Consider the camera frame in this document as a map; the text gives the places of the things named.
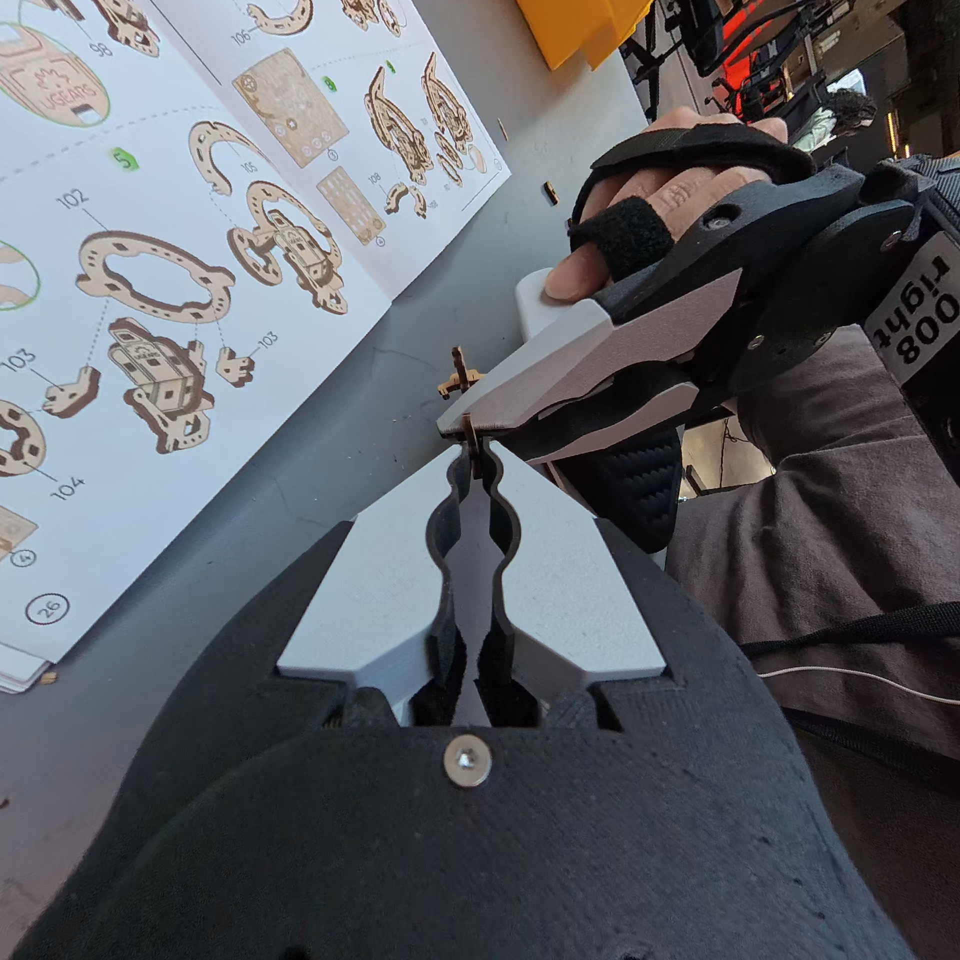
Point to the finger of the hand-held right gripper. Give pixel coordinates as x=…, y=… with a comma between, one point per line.
x=652, y=405
x=600, y=352

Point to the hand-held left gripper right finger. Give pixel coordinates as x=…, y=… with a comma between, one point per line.
x=577, y=600

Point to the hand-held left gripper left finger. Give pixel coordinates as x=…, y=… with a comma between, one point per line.
x=360, y=600

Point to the small wooden cross-piece assembly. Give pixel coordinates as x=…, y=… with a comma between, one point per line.
x=452, y=385

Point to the person's right hand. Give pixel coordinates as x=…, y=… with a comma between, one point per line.
x=697, y=199

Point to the small dark wooden piece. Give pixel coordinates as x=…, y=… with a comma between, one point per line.
x=551, y=193

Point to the person's grey shirt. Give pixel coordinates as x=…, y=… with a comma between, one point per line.
x=825, y=540

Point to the black office chair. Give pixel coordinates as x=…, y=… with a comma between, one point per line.
x=697, y=30

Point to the yellow plastic bin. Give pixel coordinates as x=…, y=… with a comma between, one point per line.
x=570, y=30

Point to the white assembly instruction booklet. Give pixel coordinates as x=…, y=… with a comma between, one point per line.
x=150, y=225

